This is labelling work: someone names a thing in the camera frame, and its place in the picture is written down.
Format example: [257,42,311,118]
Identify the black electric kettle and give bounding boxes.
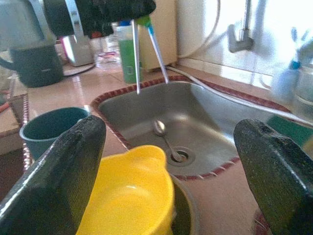
[0,40,65,88]

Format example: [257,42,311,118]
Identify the blue straw green tip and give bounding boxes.
[136,15,170,85]

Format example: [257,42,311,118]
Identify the silver kitchen appliance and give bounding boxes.
[62,35,96,68]

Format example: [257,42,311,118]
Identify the white curved hose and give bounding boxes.
[177,0,222,59]

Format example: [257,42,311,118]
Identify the steel spoon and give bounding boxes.
[153,119,183,162]

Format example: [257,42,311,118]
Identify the white blue toothbrush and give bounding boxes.
[299,29,313,62]
[288,26,300,71]

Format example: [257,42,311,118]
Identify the steel plate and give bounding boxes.
[170,175,200,235]

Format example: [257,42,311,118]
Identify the beige water purifier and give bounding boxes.
[136,0,178,72]

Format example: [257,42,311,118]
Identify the silver metal straw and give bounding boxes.
[131,19,142,95]

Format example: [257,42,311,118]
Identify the yellow plastic bowl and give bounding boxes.
[75,144,176,235]

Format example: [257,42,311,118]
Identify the metal wall tap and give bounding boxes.
[227,0,255,53]

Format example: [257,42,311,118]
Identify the green dish soap bottle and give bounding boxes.
[114,21,143,85]

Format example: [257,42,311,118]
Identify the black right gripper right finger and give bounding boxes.
[233,118,313,235]

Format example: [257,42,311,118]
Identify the white long hose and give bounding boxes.
[166,65,313,127]

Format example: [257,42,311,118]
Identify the clear plastic box pink label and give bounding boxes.
[95,34,123,65]

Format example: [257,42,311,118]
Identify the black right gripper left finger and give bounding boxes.
[0,115,107,235]

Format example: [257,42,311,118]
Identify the teal cup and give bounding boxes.
[19,107,91,161]

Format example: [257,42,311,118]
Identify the steel sink basin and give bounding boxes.
[97,81,291,177]

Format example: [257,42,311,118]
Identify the white toothbrush cup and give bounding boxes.
[270,66,302,98]

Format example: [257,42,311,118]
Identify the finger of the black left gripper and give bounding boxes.
[112,0,157,24]

